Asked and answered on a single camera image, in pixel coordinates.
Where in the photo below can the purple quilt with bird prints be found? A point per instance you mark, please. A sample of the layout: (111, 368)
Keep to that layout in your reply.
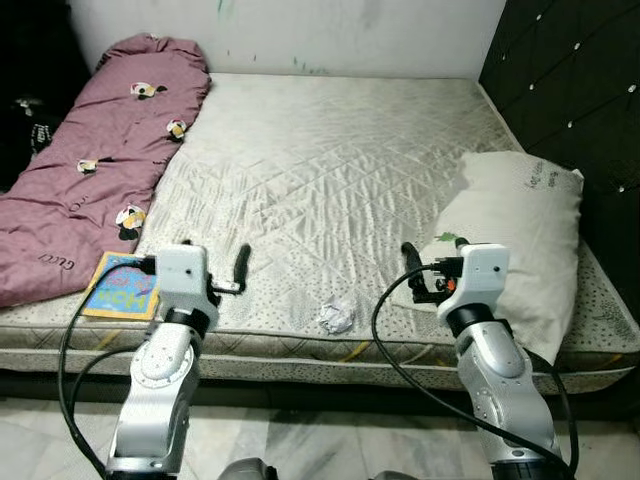
(100, 150)

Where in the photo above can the silver right robot leg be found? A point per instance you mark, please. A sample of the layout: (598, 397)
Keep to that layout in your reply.
(392, 476)

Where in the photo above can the blue and yellow children's book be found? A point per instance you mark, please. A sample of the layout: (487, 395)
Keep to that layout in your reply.
(115, 290)

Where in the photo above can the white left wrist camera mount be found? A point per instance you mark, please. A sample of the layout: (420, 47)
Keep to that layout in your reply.
(180, 272)

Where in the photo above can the dark cloth with white print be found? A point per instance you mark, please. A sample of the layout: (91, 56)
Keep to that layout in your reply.
(40, 130)

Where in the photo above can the dark bed base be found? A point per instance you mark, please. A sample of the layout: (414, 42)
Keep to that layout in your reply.
(300, 398)

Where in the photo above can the crumpled white paper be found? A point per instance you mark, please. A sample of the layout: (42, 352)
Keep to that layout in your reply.
(336, 316)

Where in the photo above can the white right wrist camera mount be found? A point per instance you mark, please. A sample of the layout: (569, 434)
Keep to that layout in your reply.
(482, 272)

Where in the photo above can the silver left robot leg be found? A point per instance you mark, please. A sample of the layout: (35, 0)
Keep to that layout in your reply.
(247, 470)

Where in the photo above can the black tufted headboard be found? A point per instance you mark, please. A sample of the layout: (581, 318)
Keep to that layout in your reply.
(570, 80)

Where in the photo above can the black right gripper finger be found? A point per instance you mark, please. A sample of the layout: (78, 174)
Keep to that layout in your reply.
(412, 262)

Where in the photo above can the white quilted mattress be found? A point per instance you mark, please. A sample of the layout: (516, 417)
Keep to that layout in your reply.
(300, 170)

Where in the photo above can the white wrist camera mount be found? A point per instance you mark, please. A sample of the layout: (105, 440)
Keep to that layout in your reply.
(482, 272)
(180, 272)

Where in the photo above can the silver robot leg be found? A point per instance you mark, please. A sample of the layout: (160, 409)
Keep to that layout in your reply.
(247, 470)
(392, 476)

